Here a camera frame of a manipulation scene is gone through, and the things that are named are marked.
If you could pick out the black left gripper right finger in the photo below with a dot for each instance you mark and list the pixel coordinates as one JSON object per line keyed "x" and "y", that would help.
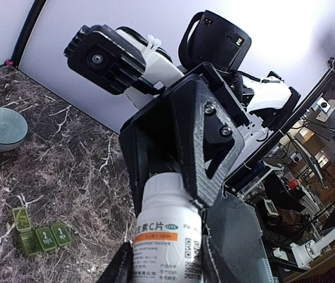
{"x": 235, "y": 238}

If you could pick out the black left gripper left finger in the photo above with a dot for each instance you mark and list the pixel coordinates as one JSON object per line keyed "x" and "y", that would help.
{"x": 119, "y": 270}

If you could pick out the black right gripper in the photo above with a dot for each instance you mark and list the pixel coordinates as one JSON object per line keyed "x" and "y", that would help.
{"x": 191, "y": 129}

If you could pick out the white pill bottle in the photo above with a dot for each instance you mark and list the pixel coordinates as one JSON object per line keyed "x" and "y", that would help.
{"x": 167, "y": 244}

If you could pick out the green weekly pill organizer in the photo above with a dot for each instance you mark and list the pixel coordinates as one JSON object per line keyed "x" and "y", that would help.
{"x": 37, "y": 240}

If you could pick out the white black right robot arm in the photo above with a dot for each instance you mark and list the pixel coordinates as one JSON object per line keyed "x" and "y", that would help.
{"x": 267, "y": 101}

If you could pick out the striped light blue bowl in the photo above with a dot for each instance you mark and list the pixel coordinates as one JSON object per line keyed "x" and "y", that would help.
{"x": 13, "y": 129}

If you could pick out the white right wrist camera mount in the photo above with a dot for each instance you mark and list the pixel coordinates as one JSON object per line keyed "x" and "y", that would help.
{"x": 159, "y": 66}

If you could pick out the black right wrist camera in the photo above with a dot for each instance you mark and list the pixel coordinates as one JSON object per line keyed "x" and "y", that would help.
{"x": 105, "y": 58}

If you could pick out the black frame post right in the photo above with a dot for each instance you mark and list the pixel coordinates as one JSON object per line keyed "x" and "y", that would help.
{"x": 27, "y": 29}

